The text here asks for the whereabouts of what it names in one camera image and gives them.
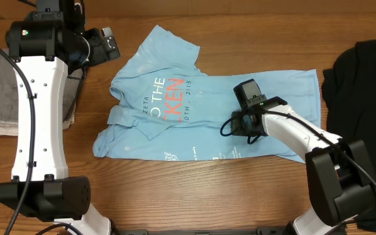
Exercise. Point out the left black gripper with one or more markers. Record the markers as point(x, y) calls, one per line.
point(101, 54)

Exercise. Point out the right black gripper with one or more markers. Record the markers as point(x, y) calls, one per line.
point(237, 130)

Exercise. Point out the light blue printed t-shirt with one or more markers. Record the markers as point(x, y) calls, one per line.
point(171, 111)

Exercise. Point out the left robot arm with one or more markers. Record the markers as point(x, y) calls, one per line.
point(44, 50)

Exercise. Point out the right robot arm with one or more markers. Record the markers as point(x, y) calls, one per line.
point(340, 176)

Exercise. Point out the black polo shirt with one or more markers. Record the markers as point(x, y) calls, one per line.
point(349, 91)

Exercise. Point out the folded grey trousers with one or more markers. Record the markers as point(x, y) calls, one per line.
point(9, 95)

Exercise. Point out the folded beige cloth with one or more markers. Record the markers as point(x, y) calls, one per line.
point(8, 128)

